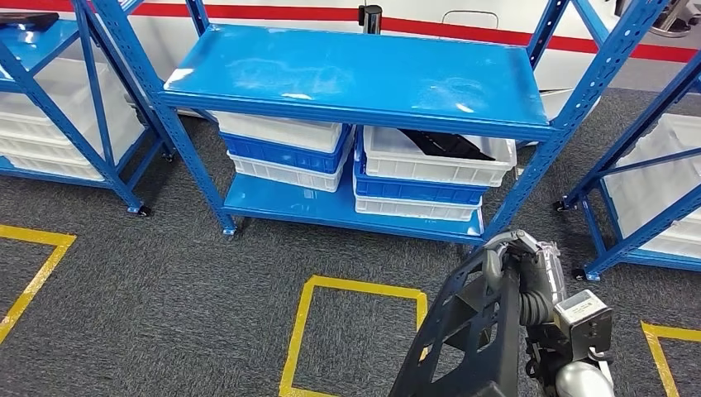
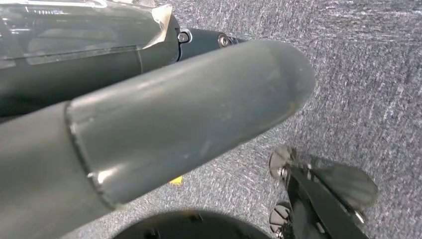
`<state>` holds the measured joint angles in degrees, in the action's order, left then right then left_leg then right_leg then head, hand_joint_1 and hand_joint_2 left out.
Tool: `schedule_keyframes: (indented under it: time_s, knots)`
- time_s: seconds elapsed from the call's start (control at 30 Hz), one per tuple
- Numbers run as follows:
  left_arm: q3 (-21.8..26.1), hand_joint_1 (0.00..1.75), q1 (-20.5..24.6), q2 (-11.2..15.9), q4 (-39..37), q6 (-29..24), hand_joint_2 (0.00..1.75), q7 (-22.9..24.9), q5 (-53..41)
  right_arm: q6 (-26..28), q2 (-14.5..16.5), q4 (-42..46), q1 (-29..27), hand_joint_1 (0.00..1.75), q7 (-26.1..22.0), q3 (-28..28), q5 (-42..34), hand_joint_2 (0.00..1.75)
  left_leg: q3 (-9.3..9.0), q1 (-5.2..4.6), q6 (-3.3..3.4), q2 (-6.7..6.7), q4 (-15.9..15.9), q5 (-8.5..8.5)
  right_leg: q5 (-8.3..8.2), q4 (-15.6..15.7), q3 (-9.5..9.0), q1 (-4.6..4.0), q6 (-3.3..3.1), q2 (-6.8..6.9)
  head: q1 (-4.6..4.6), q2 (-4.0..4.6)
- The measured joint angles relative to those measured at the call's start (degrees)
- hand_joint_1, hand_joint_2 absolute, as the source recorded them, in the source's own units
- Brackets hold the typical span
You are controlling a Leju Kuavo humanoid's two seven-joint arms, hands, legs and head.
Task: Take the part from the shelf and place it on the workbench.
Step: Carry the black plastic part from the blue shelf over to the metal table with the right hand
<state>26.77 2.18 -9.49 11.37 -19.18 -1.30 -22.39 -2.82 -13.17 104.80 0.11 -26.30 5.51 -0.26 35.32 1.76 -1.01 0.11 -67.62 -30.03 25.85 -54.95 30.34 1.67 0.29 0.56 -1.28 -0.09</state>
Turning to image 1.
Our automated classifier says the black plastic plate part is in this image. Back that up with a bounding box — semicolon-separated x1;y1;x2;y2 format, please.
389;246;522;397
397;128;497;163
0;12;60;32

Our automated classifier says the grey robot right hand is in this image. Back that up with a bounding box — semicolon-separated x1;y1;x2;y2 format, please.
481;228;568;308

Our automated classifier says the black stanchion post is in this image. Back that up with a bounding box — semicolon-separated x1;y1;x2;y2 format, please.
358;4;384;35

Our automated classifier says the yellow floor tape square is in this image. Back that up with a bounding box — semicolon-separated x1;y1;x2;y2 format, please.
278;275;429;397
0;224;78;347
641;321;701;397

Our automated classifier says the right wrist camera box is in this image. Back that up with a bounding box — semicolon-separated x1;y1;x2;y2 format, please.
551;289;614;364

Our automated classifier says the blue metal shelf rack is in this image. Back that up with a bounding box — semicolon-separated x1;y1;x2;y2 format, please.
554;49;701;281
76;0;672;246
0;0;176;216

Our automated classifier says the white car red stripe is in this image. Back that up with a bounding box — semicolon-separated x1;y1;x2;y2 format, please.
0;0;701;146

